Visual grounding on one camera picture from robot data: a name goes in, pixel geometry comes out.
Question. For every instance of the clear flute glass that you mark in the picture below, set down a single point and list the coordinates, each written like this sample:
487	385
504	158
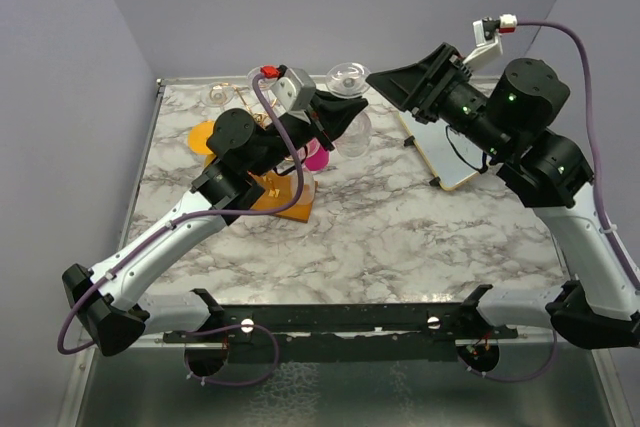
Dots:
307	195

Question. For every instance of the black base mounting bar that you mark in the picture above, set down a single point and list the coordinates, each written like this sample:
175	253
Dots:
338	333

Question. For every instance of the yellow plastic wine glass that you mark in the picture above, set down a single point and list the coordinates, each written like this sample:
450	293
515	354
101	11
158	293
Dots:
197	141

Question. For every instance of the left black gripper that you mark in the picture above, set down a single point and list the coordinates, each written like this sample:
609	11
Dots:
334	115

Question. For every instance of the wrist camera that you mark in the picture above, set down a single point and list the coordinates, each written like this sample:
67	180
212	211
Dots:
488	40
293	88

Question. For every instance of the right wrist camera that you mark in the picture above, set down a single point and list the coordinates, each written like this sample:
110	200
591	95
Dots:
488	40

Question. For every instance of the white board gold rim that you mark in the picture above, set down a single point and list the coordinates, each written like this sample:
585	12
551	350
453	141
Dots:
452	159

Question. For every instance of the clear wine glass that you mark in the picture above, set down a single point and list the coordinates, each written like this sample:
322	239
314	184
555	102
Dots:
217	95
347	82
257	77

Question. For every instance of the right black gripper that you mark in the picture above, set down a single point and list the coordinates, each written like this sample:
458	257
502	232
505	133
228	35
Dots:
414	88

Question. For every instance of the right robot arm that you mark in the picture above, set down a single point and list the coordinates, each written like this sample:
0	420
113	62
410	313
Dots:
548	173

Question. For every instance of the gold wire glass rack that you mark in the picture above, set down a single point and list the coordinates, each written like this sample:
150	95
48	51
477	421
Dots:
277	186

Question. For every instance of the pink plastic wine glass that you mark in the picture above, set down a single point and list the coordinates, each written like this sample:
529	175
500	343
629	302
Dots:
317	156

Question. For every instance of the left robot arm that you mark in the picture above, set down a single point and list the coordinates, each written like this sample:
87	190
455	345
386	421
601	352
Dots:
110	298

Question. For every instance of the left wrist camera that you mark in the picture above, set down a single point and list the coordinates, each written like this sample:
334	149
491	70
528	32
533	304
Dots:
293	88

